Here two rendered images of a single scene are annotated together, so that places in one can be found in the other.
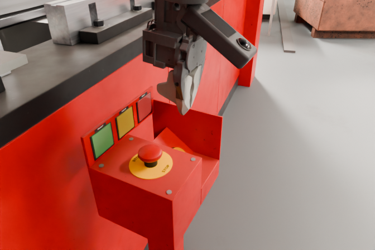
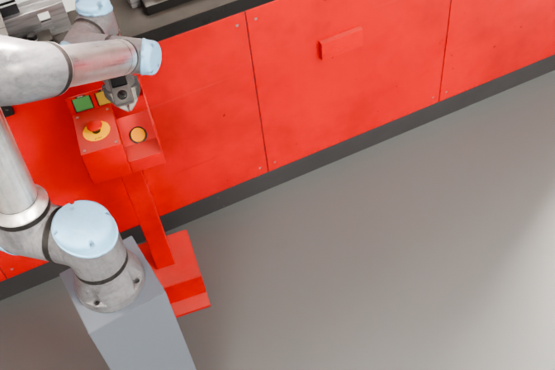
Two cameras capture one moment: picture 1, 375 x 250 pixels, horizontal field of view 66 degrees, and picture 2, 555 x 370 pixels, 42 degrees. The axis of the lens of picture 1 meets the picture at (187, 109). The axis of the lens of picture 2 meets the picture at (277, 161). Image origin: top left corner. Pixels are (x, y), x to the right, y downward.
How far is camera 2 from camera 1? 161 cm
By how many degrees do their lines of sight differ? 42
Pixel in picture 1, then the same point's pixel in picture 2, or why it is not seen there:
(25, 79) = not seen: hidden behind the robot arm
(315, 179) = (467, 264)
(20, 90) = not seen: hidden behind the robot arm
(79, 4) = not seen: outside the picture
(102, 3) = not seen: outside the picture
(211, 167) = (150, 153)
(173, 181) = (92, 147)
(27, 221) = (54, 125)
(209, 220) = (292, 220)
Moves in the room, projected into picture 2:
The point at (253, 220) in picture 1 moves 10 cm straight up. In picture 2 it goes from (334, 250) to (334, 234)
